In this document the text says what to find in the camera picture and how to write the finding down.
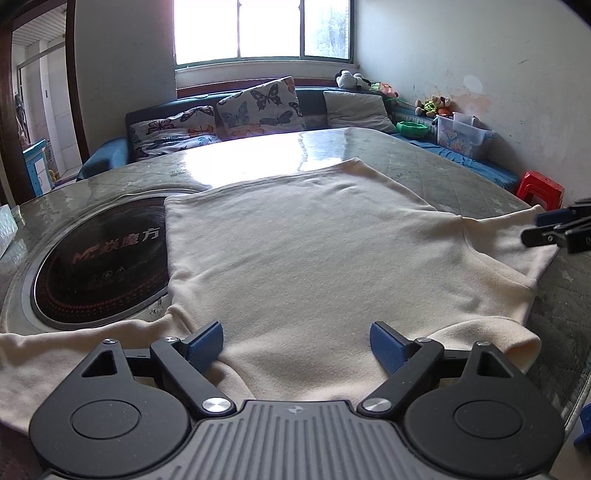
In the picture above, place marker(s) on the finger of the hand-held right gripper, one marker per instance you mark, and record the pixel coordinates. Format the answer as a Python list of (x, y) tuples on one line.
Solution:
[(554, 217), (545, 237)]

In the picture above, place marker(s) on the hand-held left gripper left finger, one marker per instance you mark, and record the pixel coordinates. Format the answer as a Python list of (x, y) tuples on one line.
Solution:
[(205, 346)]

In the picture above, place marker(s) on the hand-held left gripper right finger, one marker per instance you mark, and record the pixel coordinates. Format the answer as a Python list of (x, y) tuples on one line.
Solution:
[(387, 346)]

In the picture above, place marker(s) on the cream shirt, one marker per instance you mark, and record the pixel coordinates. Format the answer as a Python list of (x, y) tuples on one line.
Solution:
[(300, 254)]

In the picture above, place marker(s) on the red plastic stool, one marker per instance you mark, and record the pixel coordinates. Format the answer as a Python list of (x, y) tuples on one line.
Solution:
[(540, 184)]

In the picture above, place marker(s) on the clear plastic storage box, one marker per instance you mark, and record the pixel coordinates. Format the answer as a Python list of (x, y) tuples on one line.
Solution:
[(464, 138)]

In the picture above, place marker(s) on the round black induction cooker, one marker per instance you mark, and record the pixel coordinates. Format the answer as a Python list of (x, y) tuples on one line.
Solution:
[(101, 258)]

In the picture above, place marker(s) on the brown plush toys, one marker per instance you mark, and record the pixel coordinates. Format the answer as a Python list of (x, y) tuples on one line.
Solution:
[(434, 107)]

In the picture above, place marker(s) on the green bowl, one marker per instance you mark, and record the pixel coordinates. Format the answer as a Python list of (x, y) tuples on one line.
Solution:
[(412, 129)]

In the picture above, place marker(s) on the orange green toy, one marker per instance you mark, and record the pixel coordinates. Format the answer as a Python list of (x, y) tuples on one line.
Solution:
[(384, 90)]

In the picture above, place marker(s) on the blue sofa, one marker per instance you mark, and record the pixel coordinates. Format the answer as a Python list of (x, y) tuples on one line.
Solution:
[(108, 154)]

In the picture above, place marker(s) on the butterfly print pillow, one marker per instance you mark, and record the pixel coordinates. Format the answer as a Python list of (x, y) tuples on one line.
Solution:
[(175, 131), (261, 108)]

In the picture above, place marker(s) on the grey pillow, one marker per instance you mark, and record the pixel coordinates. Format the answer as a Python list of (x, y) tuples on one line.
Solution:
[(358, 110)]

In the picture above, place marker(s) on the yellow toy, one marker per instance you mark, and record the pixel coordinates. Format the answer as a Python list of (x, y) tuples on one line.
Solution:
[(51, 176)]

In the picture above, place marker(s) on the white box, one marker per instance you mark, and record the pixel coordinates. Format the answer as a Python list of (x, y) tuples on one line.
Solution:
[(7, 230)]

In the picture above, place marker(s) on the panda plush toy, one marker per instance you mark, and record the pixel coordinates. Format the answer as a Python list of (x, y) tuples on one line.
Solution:
[(351, 81)]

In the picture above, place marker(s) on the blue white cabinet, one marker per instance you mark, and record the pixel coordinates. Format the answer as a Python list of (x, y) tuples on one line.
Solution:
[(37, 168)]

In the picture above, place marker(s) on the window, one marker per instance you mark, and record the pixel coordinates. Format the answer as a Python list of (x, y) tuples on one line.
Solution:
[(258, 27)]

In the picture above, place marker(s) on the brown wooden door frame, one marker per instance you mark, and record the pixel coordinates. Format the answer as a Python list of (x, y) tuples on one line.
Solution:
[(76, 92)]

